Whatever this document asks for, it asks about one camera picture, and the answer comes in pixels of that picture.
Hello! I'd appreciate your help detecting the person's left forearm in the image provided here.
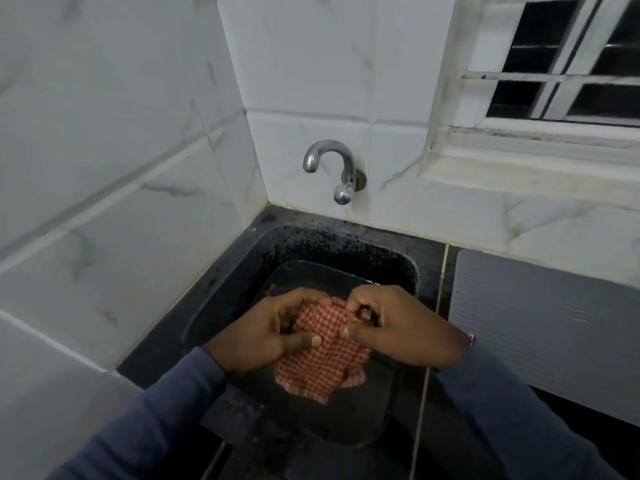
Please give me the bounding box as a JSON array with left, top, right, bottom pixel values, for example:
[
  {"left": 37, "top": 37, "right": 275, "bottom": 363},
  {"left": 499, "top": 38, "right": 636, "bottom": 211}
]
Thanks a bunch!
[{"left": 47, "top": 347, "right": 228, "bottom": 480}]

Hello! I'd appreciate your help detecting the white barred window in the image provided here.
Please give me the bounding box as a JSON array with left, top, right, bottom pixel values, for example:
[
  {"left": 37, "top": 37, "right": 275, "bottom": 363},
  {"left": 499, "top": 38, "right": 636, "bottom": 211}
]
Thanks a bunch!
[{"left": 422, "top": 0, "right": 640, "bottom": 195}]

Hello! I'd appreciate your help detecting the person's left hand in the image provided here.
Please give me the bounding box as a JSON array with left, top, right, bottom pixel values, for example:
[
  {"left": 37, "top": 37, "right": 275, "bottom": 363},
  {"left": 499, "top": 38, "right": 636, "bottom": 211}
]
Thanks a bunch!
[{"left": 202, "top": 288, "right": 332, "bottom": 377}]

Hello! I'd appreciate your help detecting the chrome wall tap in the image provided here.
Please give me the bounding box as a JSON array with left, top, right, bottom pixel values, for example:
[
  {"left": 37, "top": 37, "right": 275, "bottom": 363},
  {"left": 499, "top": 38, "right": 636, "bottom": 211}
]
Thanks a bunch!
[{"left": 302, "top": 140, "right": 368, "bottom": 206}]

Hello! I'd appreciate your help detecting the black sink basin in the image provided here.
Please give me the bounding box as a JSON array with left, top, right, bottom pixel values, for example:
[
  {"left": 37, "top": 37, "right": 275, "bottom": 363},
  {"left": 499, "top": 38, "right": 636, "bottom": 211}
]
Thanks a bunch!
[{"left": 182, "top": 222, "right": 420, "bottom": 448}]

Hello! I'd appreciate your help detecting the person's right forearm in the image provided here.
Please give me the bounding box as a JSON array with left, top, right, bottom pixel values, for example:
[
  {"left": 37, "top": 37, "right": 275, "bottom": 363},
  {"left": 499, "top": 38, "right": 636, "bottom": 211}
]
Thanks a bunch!
[{"left": 437, "top": 340, "right": 626, "bottom": 480}]

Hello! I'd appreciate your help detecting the red checkered cloth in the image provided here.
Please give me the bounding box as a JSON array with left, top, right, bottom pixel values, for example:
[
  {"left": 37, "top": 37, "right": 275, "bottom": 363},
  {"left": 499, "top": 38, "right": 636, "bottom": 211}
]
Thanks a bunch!
[{"left": 273, "top": 296, "right": 372, "bottom": 406}]

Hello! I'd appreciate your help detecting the person's right hand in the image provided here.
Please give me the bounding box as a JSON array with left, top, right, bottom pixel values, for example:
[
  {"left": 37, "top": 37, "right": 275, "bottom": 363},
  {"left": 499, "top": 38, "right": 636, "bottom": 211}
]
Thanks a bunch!
[{"left": 340, "top": 285, "right": 473, "bottom": 370}]

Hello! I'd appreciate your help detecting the grey ribbed drying mat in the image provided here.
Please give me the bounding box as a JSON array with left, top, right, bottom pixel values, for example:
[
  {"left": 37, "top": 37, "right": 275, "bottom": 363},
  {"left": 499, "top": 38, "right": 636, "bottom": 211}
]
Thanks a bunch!
[{"left": 448, "top": 249, "right": 640, "bottom": 428}]

